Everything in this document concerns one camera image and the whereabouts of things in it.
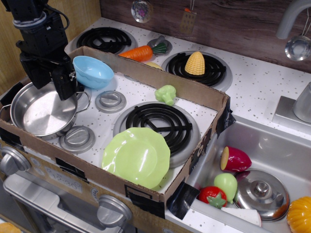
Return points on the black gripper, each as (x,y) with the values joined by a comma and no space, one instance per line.
(42,51)

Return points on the green toy broccoli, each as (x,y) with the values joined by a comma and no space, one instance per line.
(166,94)

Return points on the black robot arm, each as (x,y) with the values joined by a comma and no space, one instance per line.
(14,6)

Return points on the stainless steel pot lid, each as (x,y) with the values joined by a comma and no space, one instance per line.
(261,191)

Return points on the light blue plastic bowl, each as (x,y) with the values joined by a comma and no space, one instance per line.
(92,72)

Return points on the silver stove top knob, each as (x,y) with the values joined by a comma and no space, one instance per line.
(110,101)
(78,139)

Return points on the silver stove knob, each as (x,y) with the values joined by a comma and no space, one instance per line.
(78,139)
(158,41)
(110,101)

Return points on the black back left burner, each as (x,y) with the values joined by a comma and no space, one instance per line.
(106,39)

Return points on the black burner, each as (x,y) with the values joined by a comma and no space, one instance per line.
(175,124)
(217,74)
(106,39)

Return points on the silver oven knob left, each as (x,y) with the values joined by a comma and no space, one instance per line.
(13,161)

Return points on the silver oven knob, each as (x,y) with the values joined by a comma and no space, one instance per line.
(13,161)
(112,212)

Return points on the orange toy carrot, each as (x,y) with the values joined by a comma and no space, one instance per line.
(144,53)

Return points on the yellow toy behind fence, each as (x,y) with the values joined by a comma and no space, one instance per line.
(155,65)

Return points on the hanging steel strainer spoon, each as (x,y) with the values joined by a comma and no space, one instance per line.
(142,11)

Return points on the silver back stove knob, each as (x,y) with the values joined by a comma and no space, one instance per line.
(158,41)

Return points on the light green plastic plate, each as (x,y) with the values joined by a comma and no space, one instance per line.
(138,155)

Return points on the black front right burner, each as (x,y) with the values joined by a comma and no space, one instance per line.
(175,124)

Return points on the yellow toy corn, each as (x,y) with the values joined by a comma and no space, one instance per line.
(195,64)

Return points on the hanging metal grater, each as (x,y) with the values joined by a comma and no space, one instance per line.
(188,19)

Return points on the silver oven knob right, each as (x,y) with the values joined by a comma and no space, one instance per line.
(112,212)

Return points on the orange object bottom left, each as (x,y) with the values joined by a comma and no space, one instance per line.
(9,228)

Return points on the black back right burner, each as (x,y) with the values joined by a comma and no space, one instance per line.
(217,74)

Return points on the brown cardboard fence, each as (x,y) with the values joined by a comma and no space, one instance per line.
(79,180)

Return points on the purple toy eggplant half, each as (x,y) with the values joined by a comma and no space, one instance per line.
(234,160)

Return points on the red toy strawberry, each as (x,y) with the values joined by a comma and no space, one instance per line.
(213,196)

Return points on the green toy pear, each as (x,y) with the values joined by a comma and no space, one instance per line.
(228,183)

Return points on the silver sink basin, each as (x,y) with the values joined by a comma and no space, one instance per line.
(283,155)

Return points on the grey faucet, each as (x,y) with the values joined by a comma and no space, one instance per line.
(292,113)

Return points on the hanging steel ladle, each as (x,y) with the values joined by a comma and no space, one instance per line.
(298,48)

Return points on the orange toy pumpkin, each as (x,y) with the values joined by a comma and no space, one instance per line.
(299,215)

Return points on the silver oven door handle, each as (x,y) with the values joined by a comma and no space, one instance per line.
(48,204)

